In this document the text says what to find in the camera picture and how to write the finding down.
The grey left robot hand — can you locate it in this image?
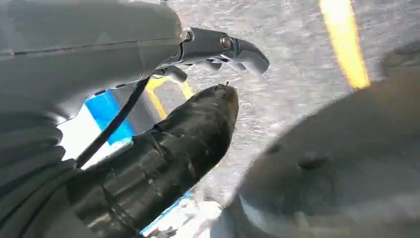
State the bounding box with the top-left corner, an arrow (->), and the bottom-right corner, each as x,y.
0,0 -> 270,238

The large round grey metal disc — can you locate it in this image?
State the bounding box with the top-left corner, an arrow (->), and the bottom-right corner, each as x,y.
210,69 -> 420,238

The yellow tape strip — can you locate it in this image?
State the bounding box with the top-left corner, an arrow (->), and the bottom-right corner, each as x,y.
318,0 -> 371,90
145,76 -> 195,121

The black cable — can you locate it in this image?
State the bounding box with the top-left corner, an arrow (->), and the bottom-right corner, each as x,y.
75,77 -> 152,169

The left arm ribbed grey sleeve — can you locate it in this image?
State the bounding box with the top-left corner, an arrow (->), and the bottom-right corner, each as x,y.
0,112 -> 99,238

